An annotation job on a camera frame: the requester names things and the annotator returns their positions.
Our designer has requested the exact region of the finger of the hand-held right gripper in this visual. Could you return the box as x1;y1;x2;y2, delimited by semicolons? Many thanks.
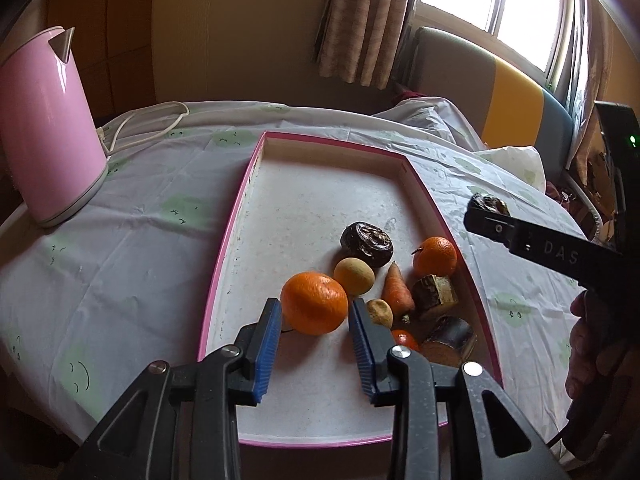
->
463;206;521;256

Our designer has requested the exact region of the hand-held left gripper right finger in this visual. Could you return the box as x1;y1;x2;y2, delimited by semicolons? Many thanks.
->
348;298;571;480

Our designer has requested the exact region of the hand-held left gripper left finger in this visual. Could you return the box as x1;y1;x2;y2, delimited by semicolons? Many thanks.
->
72;297;284;480

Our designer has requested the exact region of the dark brown wrinkled fruit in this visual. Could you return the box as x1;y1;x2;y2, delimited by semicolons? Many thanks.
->
470;192;511;217

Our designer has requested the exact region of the small tan round fruit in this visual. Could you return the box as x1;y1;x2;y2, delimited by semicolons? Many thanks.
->
366;299;394;329

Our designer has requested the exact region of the red cherry tomato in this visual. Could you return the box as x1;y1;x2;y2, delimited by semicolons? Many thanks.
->
391;329;421;353

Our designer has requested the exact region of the orange mandarin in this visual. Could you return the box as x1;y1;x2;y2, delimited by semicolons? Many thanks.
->
411;236;458;278
280;271;349;336

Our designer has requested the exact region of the small carrot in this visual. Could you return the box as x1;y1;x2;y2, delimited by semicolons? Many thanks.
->
381;261;416;317

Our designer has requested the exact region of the large tan round fruit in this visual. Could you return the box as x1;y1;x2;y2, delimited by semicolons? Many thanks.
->
333;256;376;296

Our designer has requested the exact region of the dark chocolate pastry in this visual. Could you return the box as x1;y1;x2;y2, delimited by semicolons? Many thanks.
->
341;221;394;267

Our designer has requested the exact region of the pink-rimmed white tray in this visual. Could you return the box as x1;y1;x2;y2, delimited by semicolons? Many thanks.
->
197;131;505;448

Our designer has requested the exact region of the person's right hand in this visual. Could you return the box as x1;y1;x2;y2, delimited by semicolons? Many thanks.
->
566;291;640;411

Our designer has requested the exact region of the white plastic sheet lump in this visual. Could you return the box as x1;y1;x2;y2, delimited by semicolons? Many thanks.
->
372;97;482;152

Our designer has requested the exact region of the grey yellow blue headboard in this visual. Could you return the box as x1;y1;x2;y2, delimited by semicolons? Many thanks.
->
399;26;574;186

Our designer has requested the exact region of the sheer curtain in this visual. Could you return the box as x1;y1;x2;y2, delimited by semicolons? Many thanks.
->
567;0;617;171

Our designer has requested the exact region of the printed plastic tablecloth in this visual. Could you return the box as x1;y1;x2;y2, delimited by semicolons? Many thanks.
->
0;102;593;461

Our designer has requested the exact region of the window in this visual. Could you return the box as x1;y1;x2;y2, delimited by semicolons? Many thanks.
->
419;0;571;73

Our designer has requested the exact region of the beige patterned curtain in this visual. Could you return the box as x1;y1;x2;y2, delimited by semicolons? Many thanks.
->
315;0;427;91

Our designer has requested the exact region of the pink electric kettle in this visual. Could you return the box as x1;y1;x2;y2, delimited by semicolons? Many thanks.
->
0;26;110;228

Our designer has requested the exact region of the wooden wardrobe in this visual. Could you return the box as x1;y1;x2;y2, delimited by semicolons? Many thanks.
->
20;0;158;131

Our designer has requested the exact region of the metal bed rail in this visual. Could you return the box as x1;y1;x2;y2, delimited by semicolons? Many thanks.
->
564;169;602;241

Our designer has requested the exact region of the white power cable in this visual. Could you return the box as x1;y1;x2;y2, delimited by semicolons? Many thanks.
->
97;101;191;153

